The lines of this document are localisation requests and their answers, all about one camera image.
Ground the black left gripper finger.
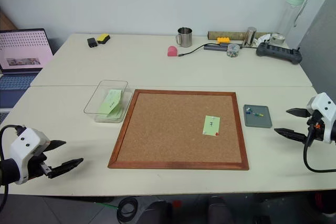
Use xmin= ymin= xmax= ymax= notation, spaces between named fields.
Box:
xmin=47 ymin=157 xmax=85 ymax=179
xmin=43 ymin=140 xmax=67 ymax=154

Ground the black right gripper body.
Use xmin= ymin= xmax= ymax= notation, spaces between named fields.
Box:
xmin=306 ymin=109 xmax=326 ymax=143

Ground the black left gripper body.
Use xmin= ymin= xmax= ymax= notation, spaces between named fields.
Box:
xmin=24 ymin=152 xmax=55 ymax=180

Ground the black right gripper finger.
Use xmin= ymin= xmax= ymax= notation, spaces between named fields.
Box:
xmin=274 ymin=127 xmax=307 ymax=145
xmin=286 ymin=107 xmax=312 ymax=119

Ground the green paper note with writing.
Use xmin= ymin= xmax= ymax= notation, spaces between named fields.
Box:
xmin=202 ymin=115 xmax=221 ymax=136

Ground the small jar of pins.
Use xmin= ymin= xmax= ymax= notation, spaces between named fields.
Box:
xmin=226 ymin=43 xmax=240 ymax=58

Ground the wood-framed cork board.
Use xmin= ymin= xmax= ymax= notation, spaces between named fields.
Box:
xmin=107 ymin=89 xmax=250 ymax=171

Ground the grey rectangular tray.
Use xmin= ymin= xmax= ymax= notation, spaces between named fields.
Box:
xmin=243 ymin=104 xmax=273 ymax=129

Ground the clear plastic container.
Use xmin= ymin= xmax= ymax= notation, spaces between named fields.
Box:
xmin=83 ymin=79 xmax=133 ymax=124

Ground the grey partition panel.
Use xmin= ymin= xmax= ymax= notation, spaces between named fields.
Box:
xmin=297 ymin=0 xmax=336 ymax=97

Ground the white crumpled paper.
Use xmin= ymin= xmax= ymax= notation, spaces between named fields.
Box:
xmin=255 ymin=34 xmax=271 ymax=47

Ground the steel cylinder cup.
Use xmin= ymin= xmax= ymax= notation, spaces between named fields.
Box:
xmin=242 ymin=26 xmax=257 ymax=47

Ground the clear bottle with green lid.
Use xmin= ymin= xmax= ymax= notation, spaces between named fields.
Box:
xmin=277 ymin=0 xmax=311 ymax=41

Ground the open laptop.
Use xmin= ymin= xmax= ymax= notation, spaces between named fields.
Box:
xmin=0 ymin=28 xmax=54 ymax=110

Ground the grey usb hub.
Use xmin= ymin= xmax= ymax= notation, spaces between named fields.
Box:
xmin=203 ymin=45 xmax=228 ymax=52

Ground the yellow and black eraser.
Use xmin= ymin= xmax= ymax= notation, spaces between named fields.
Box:
xmin=96 ymin=33 xmax=111 ymax=45

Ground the steel mug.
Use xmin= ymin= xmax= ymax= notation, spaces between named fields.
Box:
xmin=175 ymin=26 xmax=193 ymax=48

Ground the pink rounded block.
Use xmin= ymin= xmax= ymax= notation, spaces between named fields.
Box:
xmin=167 ymin=45 xmax=179 ymax=58

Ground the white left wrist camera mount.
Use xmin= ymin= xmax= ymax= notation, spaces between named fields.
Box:
xmin=9 ymin=127 xmax=51 ymax=185

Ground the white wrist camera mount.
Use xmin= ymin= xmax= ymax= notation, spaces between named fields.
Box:
xmin=306 ymin=92 xmax=336 ymax=145
xmin=9 ymin=127 xmax=51 ymax=185

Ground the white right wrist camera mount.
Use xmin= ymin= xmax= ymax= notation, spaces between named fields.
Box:
xmin=306 ymin=92 xmax=336 ymax=145

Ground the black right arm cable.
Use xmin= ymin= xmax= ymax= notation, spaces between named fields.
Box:
xmin=303 ymin=119 xmax=336 ymax=174

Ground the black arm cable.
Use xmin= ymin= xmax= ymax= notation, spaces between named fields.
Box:
xmin=0 ymin=124 xmax=27 ymax=210
xmin=303 ymin=119 xmax=336 ymax=174

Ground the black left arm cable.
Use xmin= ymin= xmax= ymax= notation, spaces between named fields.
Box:
xmin=0 ymin=124 xmax=27 ymax=210

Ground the thin green cable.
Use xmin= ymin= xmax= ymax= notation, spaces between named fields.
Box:
xmin=93 ymin=199 xmax=119 ymax=210

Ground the coiled black cable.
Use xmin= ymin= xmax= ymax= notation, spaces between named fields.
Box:
xmin=116 ymin=197 xmax=138 ymax=222

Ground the black usb cable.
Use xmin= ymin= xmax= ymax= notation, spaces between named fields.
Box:
xmin=178 ymin=43 xmax=208 ymax=58

